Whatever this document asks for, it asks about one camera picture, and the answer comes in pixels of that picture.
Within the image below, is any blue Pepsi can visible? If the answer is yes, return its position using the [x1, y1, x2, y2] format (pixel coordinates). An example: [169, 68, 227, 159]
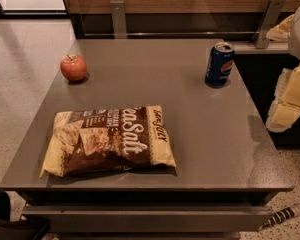
[205, 42, 235, 88]

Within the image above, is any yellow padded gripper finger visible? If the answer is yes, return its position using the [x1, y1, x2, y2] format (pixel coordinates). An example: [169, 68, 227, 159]
[266, 64, 300, 133]
[266, 15, 294, 42]

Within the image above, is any metal counter bracket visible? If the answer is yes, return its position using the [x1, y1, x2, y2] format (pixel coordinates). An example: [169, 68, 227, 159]
[110, 0, 127, 39]
[252, 0, 285, 49]

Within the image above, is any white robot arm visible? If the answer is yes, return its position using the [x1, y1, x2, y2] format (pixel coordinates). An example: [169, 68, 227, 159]
[266, 7, 300, 133]

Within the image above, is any striped black white cable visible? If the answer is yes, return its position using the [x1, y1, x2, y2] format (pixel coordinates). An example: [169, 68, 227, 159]
[258, 201, 300, 232]

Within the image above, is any red apple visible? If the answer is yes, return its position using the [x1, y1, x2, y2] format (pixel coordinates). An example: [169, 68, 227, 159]
[60, 55, 87, 82]

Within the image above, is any wooden counter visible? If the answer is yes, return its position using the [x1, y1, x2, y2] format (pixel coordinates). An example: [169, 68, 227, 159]
[63, 0, 300, 40]

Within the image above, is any left metal counter bracket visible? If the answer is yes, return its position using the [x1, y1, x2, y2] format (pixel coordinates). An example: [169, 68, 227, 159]
[110, 0, 127, 39]

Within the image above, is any brown sea salt chips bag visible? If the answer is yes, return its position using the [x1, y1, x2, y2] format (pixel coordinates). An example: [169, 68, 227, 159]
[41, 105, 176, 177]

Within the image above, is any right metal counter bracket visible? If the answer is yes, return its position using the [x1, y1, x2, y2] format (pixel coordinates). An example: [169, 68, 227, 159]
[252, 0, 285, 49]

